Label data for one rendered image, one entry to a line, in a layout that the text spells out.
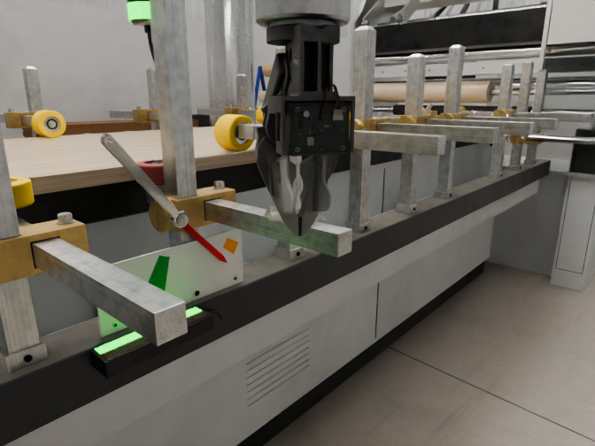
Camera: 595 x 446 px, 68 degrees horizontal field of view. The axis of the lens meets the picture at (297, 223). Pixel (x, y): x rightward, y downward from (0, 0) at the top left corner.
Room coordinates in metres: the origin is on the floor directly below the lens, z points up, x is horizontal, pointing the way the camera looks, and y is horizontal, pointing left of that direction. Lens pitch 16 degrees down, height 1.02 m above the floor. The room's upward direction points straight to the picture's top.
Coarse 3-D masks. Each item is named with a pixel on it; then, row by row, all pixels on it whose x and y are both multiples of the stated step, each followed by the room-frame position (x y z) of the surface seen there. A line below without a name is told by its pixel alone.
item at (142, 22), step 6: (132, 0) 0.69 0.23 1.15; (138, 0) 0.68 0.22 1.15; (144, 0) 0.68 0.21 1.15; (138, 24) 0.70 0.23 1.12; (144, 24) 0.70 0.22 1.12; (150, 24) 0.70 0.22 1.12; (144, 30) 0.71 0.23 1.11; (150, 30) 0.71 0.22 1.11; (150, 36) 0.71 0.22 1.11; (150, 42) 0.71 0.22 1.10; (150, 48) 0.71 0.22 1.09
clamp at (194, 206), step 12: (204, 192) 0.70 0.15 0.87; (216, 192) 0.70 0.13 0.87; (228, 192) 0.72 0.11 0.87; (156, 204) 0.65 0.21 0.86; (180, 204) 0.65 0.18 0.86; (192, 204) 0.66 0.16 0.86; (204, 204) 0.68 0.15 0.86; (156, 216) 0.65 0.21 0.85; (192, 216) 0.66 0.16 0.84; (204, 216) 0.68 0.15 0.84; (156, 228) 0.65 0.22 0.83; (168, 228) 0.64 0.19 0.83; (180, 228) 0.65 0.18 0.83
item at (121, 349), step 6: (198, 312) 0.61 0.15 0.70; (204, 312) 0.61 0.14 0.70; (192, 318) 0.60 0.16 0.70; (198, 318) 0.60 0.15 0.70; (132, 342) 0.53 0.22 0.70; (138, 342) 0.53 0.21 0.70; (144, 342) 0.53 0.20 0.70; (120, 348) 0.51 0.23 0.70; (126, 348) 0.51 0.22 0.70; (132, 348) 0.51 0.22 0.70; (102, 354) 0.50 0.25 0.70; (108, 354) 0.50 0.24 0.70; (114, 354) 0.50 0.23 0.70; (120, 354) 0.50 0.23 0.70
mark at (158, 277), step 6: (162, 258) 0.62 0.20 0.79; (168, 258) 0.63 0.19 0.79; (156, 264) 0.61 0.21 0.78; (162, 264) 0.62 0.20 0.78; (168, 264) 0.63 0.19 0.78; (156, 270) 0.61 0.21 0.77; (162, 270) 0.62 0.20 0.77; (156, 276) 0.61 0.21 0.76; (162, 276) 0.62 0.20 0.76; (150, 282) 0.60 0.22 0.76; (156, 282) 0.61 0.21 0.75; (162, 282) 0.62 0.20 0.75; (162, 288) 0.62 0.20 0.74
